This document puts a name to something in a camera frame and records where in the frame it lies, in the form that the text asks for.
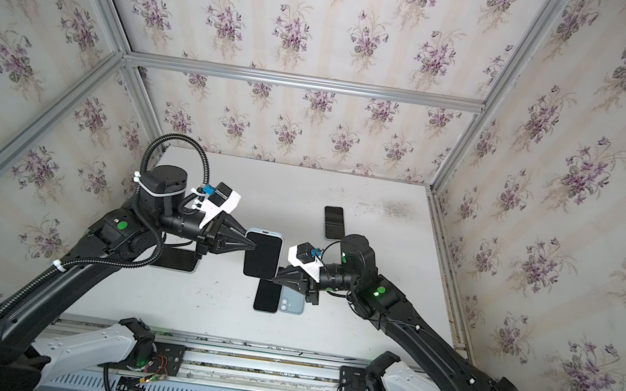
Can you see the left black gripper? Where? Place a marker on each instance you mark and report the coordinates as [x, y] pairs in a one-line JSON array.
[[213, 234]]

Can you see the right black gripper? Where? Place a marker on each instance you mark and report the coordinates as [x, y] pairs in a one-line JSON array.
[[312, 280]]

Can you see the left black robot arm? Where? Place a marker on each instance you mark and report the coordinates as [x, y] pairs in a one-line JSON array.
[[132, 236]]

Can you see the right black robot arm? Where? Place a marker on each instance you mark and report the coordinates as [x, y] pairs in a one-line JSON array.
[[376, 300]]

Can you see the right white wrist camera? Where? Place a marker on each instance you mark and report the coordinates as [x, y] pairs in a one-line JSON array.
[[308, 258]]

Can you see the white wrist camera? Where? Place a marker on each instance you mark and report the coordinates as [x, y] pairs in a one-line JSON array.
[[308, 258], [214, 201]]

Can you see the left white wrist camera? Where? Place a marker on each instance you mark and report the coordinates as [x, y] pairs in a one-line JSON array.
[[214, 201]]

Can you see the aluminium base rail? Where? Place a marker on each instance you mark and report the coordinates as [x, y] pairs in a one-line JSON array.
[[257, 367]]

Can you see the aluminium cage frame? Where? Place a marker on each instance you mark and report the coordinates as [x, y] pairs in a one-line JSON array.
[[126, 61]]

